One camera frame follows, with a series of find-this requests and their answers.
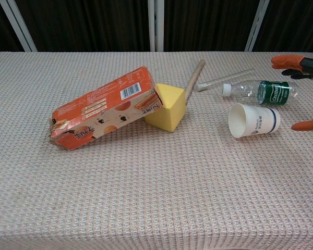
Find dark green partition panel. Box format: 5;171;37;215
163;0;262;52
252;0;313;54
0;0;25;57
15;0;150;52

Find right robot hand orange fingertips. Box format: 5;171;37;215
271;54;313;131

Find wooden stick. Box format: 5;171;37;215
184;59;206;102

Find yellow sponge block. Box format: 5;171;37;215
145;82;186;132

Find white paper cup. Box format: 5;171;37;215
228;103;281;139

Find orange snack carton box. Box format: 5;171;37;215
49;66;164;152

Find clear plastic tube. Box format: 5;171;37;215
197;68;255;92

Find clear bottle green label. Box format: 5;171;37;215
222;80;299;107

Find white partition post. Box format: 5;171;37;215
244;0;271;52
5;0;38;52
147;0;165;52

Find beige woven tablecloth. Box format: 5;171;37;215
0;51;313;250

